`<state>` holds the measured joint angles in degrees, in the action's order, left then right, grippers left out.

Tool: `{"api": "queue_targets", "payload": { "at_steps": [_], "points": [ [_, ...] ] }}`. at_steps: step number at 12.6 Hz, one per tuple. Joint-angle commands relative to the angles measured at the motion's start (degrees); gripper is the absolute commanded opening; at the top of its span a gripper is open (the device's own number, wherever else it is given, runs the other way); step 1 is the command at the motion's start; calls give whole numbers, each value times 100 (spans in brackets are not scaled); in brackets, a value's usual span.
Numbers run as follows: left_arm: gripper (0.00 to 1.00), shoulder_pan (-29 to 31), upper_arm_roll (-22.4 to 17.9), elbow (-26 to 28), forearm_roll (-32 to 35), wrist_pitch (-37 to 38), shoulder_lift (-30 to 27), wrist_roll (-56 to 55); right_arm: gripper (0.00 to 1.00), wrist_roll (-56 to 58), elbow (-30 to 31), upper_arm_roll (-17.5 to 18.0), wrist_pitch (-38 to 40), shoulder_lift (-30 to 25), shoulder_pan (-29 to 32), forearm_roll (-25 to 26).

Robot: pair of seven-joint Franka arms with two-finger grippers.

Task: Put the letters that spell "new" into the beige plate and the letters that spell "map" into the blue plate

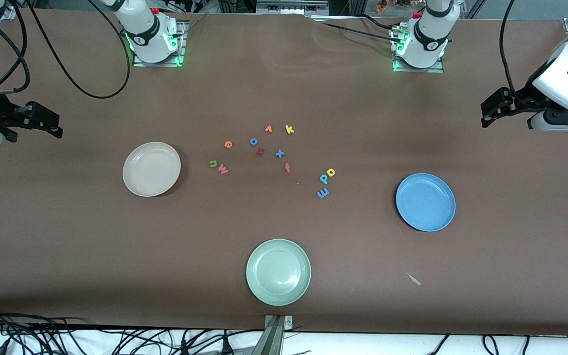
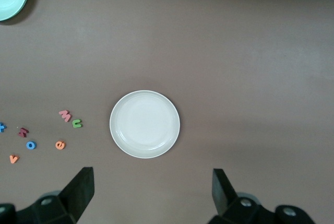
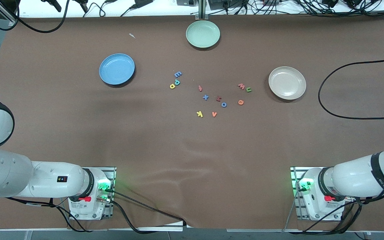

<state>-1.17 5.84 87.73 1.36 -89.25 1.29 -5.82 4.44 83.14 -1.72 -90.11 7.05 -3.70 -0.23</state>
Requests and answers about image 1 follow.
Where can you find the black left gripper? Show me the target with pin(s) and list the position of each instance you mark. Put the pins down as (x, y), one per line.
(522, 95)

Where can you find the pink letter w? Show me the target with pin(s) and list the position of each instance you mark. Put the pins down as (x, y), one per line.
(223, 170)

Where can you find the teal letter p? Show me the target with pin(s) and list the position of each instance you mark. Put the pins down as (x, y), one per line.
(323, 178)

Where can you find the blue letter m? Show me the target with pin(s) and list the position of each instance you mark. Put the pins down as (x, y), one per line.
(323, 193)

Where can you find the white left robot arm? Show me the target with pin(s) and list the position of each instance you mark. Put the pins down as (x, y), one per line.
(432, 34)

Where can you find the beige round plate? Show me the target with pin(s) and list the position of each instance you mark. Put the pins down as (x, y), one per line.
(151, 169)

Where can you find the blue round plate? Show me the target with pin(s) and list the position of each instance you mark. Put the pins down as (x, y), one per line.
(425, 202)

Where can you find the brown table cover sheet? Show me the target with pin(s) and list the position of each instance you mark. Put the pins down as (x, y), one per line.
(67, 246)

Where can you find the orange brown object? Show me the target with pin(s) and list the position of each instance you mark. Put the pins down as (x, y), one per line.
(380, 6)

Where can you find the small white tape scrap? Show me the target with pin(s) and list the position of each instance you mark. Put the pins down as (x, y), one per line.
(414, 280)

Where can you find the pale green round plate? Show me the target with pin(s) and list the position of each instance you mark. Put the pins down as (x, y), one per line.
(278, 272)

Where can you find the aluminium profile beam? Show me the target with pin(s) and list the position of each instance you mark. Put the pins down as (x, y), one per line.
(270, 342)

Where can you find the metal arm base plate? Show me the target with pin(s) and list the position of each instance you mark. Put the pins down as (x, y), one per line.
(158, 64)
(419, 70)

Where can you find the silver metal frame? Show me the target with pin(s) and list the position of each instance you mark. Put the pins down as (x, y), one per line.
(289, 7)

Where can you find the metal table edge bracket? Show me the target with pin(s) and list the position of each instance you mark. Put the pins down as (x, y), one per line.
(286, 322)

